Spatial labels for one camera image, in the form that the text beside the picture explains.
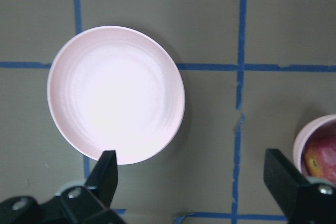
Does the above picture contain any pink bowl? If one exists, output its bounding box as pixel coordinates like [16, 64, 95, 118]
[292, 114, 335, 176]

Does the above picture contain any pink round plate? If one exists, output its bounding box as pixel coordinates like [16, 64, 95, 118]
[47, 26, 185, 165]

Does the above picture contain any red apple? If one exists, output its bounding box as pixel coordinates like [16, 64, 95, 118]
[303, 136, 335, 185]

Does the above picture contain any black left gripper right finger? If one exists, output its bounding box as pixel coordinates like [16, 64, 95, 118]
[264, 148, 335, 224]

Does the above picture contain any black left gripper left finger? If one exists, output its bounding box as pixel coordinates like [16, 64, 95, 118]
[55, 151, 117, 223]

